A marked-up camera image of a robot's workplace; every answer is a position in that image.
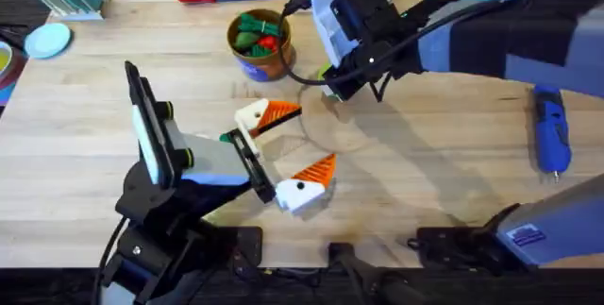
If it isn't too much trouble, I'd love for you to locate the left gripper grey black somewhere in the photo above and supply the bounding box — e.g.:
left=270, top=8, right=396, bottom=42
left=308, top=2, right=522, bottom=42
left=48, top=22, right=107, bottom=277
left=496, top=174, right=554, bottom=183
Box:
left=163, top=98, right=338, bottom=215

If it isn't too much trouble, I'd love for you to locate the blue electric screwdriver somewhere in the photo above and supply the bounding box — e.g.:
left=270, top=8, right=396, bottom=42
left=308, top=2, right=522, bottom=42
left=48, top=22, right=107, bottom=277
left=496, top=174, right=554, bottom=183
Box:
left=532, top=84, right=574, bottom=184

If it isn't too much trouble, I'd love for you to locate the brown tub with toys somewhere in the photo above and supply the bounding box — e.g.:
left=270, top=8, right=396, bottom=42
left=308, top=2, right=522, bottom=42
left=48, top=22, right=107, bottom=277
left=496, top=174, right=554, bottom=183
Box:
left=226, top=8, right=298, bottom=83

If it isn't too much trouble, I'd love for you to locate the white peg rack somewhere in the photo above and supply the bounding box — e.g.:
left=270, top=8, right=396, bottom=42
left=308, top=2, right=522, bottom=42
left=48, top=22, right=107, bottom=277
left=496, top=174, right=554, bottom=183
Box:
left=31, top=0, right=112, bottom=23

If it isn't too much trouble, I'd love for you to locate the small light blue plate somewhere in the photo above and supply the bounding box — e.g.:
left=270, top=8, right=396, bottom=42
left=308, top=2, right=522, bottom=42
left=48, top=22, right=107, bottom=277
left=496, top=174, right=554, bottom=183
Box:
left=24, top=22, right=73, bottom=60

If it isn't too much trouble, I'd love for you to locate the stack of coloured plates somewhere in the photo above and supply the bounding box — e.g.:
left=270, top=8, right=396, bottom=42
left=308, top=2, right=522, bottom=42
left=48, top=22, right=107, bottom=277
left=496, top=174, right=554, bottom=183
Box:
left=0, top=40, right=27, bottom=108

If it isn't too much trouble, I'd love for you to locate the black camera stand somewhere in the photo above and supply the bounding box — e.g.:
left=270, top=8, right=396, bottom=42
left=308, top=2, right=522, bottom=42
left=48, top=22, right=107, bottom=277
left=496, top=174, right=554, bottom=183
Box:
left=327, top=242, right=428, bottom=305

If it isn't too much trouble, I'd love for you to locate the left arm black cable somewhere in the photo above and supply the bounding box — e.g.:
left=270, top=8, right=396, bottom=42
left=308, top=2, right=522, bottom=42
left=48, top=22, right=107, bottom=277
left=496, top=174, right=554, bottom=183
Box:
left=91, top=216, right=129, bottom=305

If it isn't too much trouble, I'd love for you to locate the black rail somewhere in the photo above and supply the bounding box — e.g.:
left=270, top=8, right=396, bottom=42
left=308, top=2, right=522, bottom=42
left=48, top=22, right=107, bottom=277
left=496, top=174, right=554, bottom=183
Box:
left=0, top=266, right=604, bottom=305

